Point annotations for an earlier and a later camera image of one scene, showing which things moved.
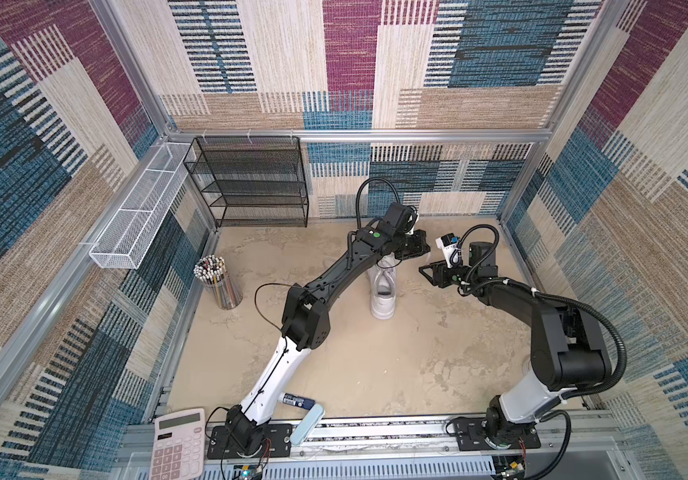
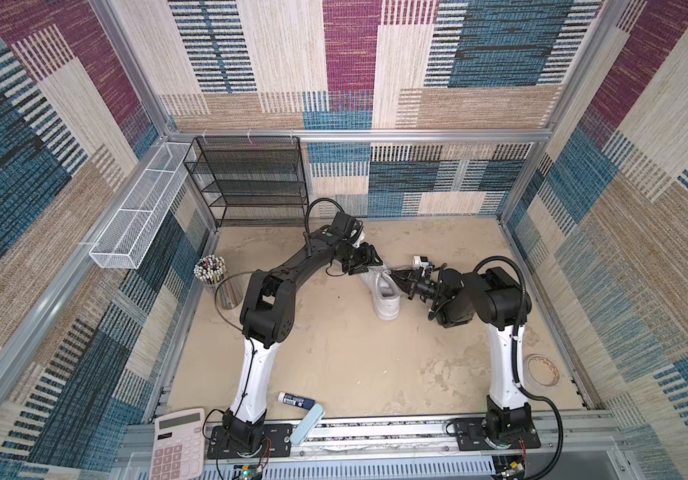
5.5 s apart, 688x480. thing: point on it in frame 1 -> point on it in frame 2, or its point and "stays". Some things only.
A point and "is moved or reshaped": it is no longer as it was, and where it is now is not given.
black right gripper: [439, 272] -> [406, 283]
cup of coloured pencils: [211, 270] stays
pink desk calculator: [179, 446] stays
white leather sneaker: [382, 278] is moved or reshaped
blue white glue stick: [298, 401] stays
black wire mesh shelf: [252, 181] stays
